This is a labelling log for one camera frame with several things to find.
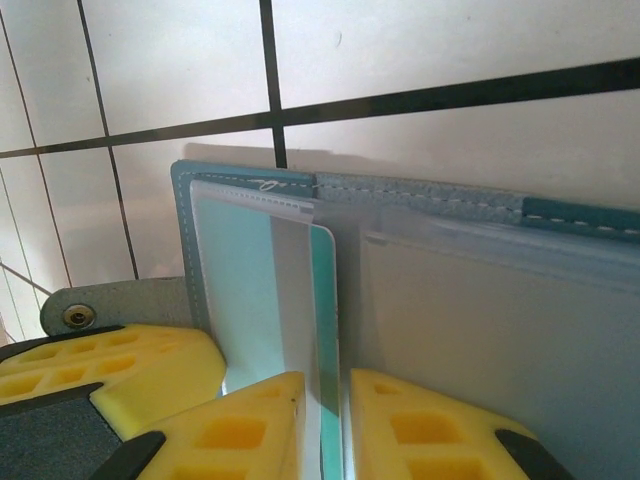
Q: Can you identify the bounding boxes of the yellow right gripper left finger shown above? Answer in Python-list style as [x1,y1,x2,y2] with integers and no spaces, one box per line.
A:
[116,370,307,480]

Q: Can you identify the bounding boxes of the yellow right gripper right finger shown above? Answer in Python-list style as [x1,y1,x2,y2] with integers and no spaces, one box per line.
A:
[349,366,577,480]

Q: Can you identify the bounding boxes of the teal white card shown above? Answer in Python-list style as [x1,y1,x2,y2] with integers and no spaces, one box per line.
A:
[191,192,351,480]

